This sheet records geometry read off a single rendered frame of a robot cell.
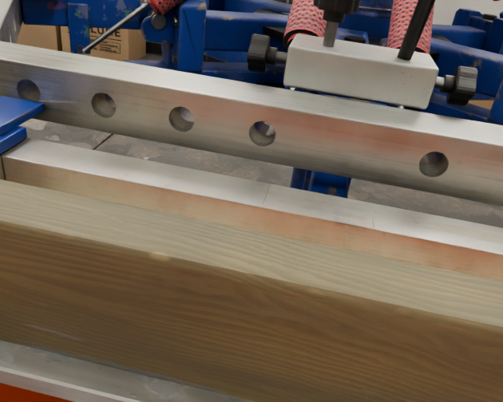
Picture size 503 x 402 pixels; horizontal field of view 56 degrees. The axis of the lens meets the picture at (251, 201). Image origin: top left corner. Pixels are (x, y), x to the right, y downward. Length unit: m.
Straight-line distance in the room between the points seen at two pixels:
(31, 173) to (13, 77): 0.10
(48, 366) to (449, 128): 0.32
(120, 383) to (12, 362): 0.05
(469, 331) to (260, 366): 0.08
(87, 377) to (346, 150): 0.26
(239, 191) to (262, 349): 0.18
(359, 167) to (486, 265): 0.12
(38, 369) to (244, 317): 0.09
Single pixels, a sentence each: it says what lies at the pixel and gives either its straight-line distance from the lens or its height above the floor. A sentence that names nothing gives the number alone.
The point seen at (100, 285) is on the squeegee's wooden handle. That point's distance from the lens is 0.19.
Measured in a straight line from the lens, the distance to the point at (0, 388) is 0.27.
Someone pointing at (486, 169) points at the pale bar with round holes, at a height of 1.02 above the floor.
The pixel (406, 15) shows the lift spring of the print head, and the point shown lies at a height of 1.09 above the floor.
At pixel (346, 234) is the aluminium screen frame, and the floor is 0.98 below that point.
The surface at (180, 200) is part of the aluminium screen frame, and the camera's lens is 0.35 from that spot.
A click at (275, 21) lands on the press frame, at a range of 0.89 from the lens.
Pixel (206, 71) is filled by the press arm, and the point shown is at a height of 0.93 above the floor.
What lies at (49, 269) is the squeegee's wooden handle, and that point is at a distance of 0.19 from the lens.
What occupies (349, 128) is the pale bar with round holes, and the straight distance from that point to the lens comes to 0.38.
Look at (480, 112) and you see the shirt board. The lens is 0.91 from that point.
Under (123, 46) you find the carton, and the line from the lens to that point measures 4.28.
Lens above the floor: 1.16
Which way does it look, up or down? 30 degrees down
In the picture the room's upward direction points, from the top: 7 degrees clockwise
